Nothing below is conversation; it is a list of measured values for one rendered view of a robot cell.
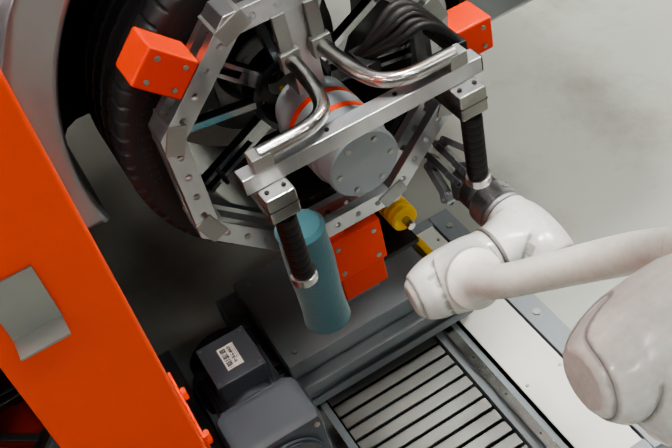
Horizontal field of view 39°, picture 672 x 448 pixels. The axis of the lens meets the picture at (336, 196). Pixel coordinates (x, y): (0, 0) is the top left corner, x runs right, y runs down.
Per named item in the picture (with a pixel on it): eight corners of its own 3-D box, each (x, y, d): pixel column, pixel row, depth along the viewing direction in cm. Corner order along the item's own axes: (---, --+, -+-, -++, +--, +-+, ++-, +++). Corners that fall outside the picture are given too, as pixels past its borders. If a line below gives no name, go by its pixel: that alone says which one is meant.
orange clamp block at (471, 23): (430, 50, 177) (470, 29, 179) (454, 69, 172) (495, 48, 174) (426, 19, 172) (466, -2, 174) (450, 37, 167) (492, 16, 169)
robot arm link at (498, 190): (535, 198, 170) (514, 181, 174) (503, 190, 164) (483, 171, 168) (508, 239, 173) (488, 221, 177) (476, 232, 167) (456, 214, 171)
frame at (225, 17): (448, 146, 192) (413, -99, 155) (467, 163, 188) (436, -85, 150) (211, 276, 180) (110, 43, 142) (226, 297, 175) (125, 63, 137)
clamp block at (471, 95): (456, 82, 155) (453, 57, 152) (489, 109, 149) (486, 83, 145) (430, 96, 154) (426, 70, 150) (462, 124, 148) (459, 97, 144)
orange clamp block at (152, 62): (182, 40, 149) (131, 24, 143) (201, 63, 144) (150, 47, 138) (163, 79, 151) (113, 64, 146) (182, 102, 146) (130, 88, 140)
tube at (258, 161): (299, 62, 154) (285, 8, 147) (359, 121, 141) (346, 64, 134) (203, 110, 150) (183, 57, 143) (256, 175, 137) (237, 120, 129)
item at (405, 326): (392, 227, 248) (387, 202, 241) (473, 314, 223) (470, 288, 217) (224, 322, 236) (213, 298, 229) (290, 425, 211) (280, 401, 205)
